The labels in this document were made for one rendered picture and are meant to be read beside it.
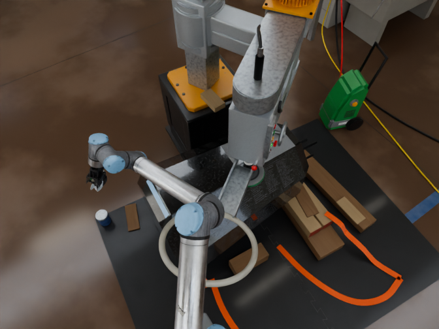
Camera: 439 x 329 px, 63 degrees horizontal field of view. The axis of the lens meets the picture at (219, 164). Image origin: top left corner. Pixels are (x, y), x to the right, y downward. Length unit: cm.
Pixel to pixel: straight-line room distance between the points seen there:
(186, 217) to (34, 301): 212
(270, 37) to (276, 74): 27
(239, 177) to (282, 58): 72
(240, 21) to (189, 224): 149
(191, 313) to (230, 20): 175
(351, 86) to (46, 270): 306
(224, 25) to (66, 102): 236
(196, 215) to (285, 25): 116
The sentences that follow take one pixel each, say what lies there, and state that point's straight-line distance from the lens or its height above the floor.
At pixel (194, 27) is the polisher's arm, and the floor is 141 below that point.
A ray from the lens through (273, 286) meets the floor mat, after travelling 296.
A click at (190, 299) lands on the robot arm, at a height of 146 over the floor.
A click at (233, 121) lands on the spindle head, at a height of 147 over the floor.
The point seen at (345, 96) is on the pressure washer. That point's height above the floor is 46.
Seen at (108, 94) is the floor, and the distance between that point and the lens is 422.
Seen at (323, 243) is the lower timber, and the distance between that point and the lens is 306.
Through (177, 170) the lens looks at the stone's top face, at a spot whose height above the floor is 83.
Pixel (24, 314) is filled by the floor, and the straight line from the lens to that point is 328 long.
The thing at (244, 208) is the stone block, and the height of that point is 67.
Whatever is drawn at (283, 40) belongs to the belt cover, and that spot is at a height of 170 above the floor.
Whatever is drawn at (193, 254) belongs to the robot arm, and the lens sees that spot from 137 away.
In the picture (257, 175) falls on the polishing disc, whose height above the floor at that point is 88.
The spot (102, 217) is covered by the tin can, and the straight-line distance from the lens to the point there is 316.
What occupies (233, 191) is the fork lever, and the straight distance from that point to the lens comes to 203.
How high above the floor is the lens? 286
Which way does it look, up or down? 57 degrees down
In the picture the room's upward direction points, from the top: 1 degrees counter-clockwise
